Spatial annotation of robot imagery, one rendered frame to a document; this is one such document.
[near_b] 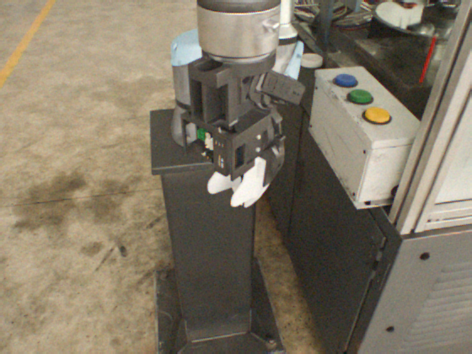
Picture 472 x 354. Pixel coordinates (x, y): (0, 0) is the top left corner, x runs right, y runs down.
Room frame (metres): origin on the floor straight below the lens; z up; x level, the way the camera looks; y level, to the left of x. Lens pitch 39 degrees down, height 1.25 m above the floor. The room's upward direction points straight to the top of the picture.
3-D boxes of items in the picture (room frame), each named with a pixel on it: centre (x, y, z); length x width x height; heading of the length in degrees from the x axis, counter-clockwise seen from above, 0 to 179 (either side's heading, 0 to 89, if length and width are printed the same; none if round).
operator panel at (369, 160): (0.67, -0.25, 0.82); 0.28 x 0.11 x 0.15; 10
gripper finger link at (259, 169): (0.35, -0.01, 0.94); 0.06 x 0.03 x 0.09; 140
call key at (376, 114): (0.60, -0.25, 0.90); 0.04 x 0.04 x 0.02
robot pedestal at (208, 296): (0.79, 0.07, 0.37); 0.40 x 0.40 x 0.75; 10
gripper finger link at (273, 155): (0.36, -0.03, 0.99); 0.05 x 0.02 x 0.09; 50
